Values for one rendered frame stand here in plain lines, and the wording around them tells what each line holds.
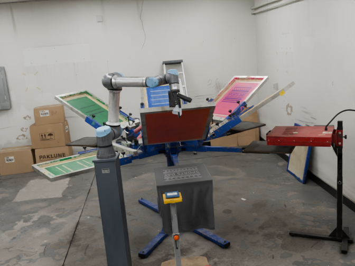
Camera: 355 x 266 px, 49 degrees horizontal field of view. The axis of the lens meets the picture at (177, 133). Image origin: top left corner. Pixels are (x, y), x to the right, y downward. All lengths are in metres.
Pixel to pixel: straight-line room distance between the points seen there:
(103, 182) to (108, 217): 0.29
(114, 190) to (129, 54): 4.73
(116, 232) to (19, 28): 5.32
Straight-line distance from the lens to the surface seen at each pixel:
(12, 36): 7.88
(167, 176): 3.29
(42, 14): 7.76
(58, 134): 7.36
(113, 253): 3.35
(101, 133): 3.04
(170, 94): 2.85
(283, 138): 3.76
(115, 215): 3.20
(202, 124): 3.37
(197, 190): 3.14
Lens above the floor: 1.98
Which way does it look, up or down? 12 degrees down
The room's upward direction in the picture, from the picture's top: 5 degrees counter-clockwise
